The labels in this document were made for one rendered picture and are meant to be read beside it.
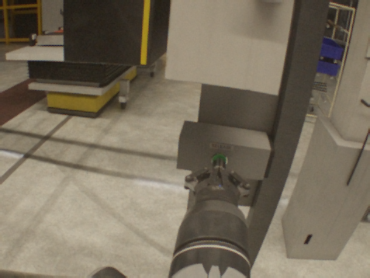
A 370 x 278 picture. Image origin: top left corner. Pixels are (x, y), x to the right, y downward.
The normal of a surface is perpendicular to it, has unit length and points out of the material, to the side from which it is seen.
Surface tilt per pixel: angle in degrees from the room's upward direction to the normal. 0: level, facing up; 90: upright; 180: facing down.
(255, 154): 90
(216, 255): 2
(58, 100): 90
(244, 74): 90
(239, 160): 90
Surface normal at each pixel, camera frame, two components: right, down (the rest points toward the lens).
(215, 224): 0.04, -0.88
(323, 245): -0.13, 0.46
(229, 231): 0.41, -0.78
